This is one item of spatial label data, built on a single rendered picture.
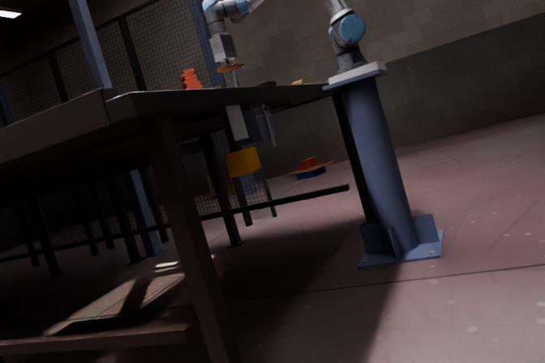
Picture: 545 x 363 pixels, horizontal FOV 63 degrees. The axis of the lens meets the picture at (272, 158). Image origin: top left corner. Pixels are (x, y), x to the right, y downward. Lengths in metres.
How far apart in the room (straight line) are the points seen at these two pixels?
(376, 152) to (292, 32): 5.25
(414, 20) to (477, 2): 0.82
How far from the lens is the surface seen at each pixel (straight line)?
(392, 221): 2.22
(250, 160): 1.49
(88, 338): 1.61
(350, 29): 2.05
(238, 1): 2.07
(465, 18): 6.83
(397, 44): 6.86
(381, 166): 2.16
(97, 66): 4.08
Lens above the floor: 0.73
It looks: 3 degrees down
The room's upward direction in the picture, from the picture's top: 16 degrees counter-clockwise
